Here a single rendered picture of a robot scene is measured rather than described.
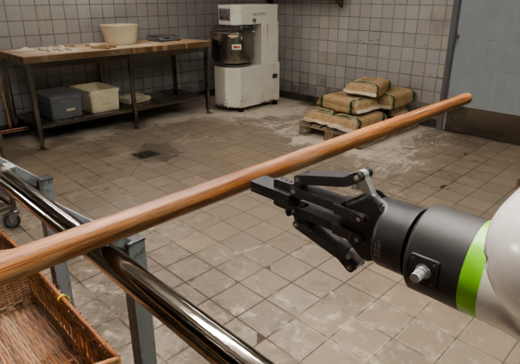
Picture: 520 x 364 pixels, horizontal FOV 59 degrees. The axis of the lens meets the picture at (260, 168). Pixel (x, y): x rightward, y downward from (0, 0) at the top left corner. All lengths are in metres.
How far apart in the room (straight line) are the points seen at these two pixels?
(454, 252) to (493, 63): 4.90
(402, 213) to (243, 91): 5.54
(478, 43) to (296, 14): 2.49
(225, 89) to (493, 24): 3.07
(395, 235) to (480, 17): 4.92
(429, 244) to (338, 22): 5.82
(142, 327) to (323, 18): 5.58
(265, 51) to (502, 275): 5.97
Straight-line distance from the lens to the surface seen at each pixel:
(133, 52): 5.28
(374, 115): 4.85
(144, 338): 1.14
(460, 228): 0.47
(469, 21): 5.39
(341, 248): 0.57
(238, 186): 0.62
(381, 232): 0.49
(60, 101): 5.15
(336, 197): 0.55
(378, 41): 5.90
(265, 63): 6.24
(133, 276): 0.49
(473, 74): 5.40
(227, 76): 5.93
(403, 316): 2.40
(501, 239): 0.32
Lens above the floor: 1.44
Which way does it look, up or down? 21 degrees down
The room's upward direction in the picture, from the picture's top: straight up
